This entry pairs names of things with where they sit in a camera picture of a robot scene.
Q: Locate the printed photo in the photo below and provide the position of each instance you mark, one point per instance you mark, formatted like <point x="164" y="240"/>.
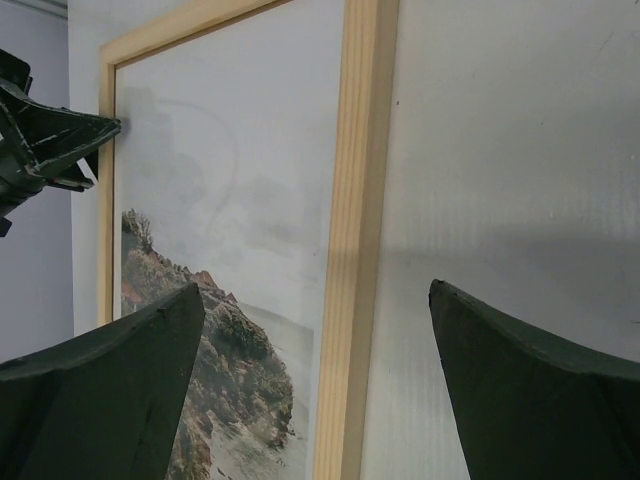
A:
<point x="224" y="175"/>

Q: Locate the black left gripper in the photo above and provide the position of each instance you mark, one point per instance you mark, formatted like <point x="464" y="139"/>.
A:
<point x="41" y="144"/>

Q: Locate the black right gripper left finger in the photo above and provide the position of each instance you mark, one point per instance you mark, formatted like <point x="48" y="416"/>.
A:
<point x="105" y="404"/>

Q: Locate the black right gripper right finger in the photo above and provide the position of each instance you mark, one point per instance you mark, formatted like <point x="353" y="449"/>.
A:
<point x="529" y="404"/>

